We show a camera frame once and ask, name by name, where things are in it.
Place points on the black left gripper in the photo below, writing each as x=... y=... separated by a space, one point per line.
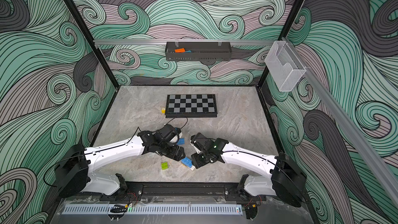
x=173 y=155

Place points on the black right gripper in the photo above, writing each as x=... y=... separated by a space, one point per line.
x=197 y=159

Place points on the green lego brick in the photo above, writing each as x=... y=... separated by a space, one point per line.
x=164 y=166

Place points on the blue long lego brick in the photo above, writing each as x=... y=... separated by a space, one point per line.
x=187 y=162

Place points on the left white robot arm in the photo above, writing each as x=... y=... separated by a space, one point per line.
x=77 y=172

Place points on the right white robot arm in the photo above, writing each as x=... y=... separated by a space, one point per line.
x=278 y=176

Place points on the black chessboard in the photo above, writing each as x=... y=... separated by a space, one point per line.
x=191 y=106

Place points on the orange block in tray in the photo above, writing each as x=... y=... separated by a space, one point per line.
x=181 y=50

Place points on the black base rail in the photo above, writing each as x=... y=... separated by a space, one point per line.
x=144 y=190

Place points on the white slotted cable duct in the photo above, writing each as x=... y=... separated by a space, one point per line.
x=155 y=209

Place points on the black wall tray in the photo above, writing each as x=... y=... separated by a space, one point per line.
x=203 y=52

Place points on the aluminium rail back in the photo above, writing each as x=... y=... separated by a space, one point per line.
x=141 y=41

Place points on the aluminium rail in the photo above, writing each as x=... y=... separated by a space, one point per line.
x=380 y=170
x=141 y=41

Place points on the clear plastic wall holder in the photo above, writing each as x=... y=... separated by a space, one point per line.
x=285 y=66

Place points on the aluminium rail right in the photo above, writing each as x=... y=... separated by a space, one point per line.
x=380 y=170

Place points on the black corner frame post right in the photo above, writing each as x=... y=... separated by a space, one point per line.
x=297 y=5

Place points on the black corner frame post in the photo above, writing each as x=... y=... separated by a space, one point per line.
x=89 y=38
x=297 y=5

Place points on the black corner frame post left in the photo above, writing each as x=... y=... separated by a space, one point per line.
x=89 y=38

